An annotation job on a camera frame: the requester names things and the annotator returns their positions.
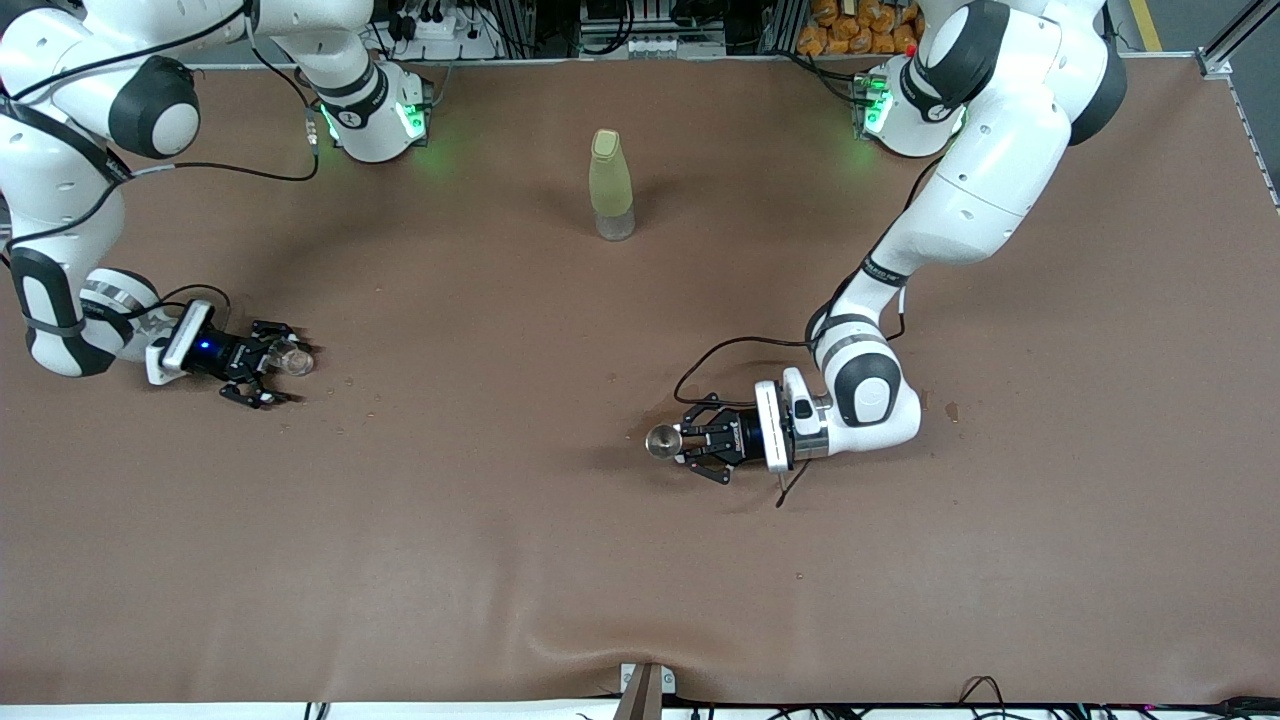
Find orange packaged snacks pile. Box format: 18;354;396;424
797;0;926;57

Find white power strip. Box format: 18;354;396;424
385;8;501;61

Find metal table edge bracket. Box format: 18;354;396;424
618;662;677;720

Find aluminium frame profile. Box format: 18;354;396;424
1195;0;1280;79

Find large table cover mat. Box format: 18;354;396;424
0;55;1280;706

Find yellow-green frosted bottle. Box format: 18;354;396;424
588;128;637;242

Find white connector strip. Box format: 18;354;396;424
620;35;726;58

